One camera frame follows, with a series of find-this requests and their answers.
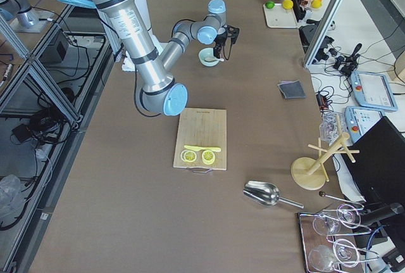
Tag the steel ice scoop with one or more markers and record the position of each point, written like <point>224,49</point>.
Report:
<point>267,194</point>

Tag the folded grey cloth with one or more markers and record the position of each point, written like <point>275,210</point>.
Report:
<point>291,89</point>

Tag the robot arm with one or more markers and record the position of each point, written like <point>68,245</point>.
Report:
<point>160,92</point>

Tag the wine glass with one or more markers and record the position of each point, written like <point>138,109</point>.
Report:
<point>337,222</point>
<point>340,257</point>

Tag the white ceramic spoon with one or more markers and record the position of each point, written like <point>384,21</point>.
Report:
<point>213,59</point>

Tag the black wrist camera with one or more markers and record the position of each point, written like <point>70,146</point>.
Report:
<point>232,33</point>

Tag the lemon slice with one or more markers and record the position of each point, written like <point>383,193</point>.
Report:
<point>188,156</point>
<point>208,157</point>

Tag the clear plastic ice container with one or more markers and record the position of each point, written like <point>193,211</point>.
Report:
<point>332,125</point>

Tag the wooden mug tree stand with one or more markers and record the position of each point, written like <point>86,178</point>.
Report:
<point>310,173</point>

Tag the upper lemon slice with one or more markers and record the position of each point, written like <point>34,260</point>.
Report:
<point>208,157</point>

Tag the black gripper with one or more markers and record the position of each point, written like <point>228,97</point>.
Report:
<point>220,37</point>

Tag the light green ceramic bowl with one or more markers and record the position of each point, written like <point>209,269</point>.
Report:
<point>206,52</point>

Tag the green lime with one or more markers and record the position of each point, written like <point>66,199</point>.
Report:
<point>270,5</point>

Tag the black monitor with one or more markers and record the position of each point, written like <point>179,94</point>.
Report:
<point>378,170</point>

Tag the far teach pendant tablet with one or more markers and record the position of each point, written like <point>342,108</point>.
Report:
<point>372,90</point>

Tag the lower wine glass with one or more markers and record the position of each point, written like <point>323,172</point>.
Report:
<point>340,257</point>

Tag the black glass rack tray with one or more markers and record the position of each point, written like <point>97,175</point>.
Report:
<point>365,238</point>

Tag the aluminium frame post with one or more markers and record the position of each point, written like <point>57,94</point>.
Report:
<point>321,31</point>

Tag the upper wine glass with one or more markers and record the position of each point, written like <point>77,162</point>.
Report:
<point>337,222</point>

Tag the teach pendant tablet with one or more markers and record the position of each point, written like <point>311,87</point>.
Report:
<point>359,120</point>
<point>372,90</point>

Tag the yellow lemon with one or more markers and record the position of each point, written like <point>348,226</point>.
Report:
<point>287,4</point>

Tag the bamboo cutting board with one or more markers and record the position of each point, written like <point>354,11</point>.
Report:
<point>202,127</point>

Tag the black flat bar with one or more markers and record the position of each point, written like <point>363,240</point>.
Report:
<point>299,11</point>

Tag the lower lemon slice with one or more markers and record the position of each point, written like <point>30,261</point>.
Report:
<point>188,156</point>

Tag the near teach pendant tablet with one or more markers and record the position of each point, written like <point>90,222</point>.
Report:
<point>359,120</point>

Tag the yellow plastic knife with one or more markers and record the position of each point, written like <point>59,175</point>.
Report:
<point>203,148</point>

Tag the cream rabbit tray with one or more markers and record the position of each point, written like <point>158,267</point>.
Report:
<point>278,17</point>

